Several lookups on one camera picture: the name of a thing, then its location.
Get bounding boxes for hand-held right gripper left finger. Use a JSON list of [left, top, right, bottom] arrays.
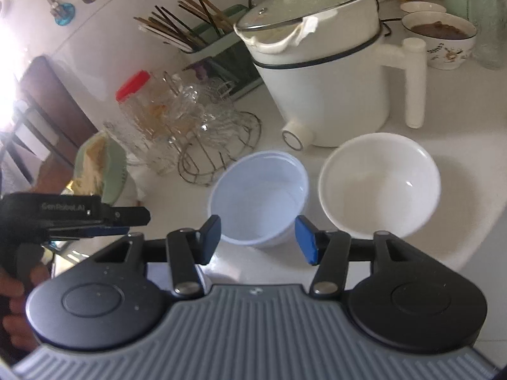
[[93, 214, 221, 299]]

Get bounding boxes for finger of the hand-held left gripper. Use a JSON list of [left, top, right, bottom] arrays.
[[49, 224, 131, 243], [101, 205, 152, 227]]

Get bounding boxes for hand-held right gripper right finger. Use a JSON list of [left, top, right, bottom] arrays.
[[295, 214, 421, 299]]

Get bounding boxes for person's left hand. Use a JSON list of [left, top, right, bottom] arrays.
[[0, 261, 51, 352]]

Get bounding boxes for white bowl under green bowl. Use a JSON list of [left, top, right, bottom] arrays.
[[129, 168, 153, 202]]

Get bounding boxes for bundle of dry noodles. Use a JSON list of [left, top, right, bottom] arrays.
[[77, 138, 109, 194]]

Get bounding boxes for textured glass tumbler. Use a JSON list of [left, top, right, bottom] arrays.
[[104, 120, 183, 175]]

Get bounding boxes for plain white ceramic bowl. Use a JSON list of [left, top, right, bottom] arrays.
[[318, 132, 441, 239]]

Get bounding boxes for brown cutting board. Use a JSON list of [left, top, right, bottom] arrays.
[[20, 55, 100, 191]]

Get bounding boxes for red-lidded glass jar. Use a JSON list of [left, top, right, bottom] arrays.
[[116, 70, 175, 127]]

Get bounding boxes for white electric cooking pot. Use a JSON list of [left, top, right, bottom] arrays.
[[234, 0, 428, 147]]

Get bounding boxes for green chopstick holder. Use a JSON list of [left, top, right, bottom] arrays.
[[180, 5, 265, 103]]

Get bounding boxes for bunch of chopsticks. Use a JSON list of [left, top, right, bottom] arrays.
[[134, 0, 235, 53]]

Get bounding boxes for blue pipe flange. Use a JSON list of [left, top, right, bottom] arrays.
[[51, 3, 77, 27]]

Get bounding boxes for glass pot lid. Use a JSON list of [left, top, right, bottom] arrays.
[[234, 0, 375, 43]]

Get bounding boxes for floral bowl with food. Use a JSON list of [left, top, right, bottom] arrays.
[[402, 11, 478, 71]]

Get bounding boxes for small white bowl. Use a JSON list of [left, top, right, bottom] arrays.
[[400, 1, 447, 15]]

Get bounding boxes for clear glass cup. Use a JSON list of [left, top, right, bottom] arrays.
[[467, 0, 507, 71]]

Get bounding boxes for wire cup rack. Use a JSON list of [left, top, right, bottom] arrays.
[[177, 110, 263, 187]]

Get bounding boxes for black power cables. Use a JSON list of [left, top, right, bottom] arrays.
[[374, 0, 402, 37]]

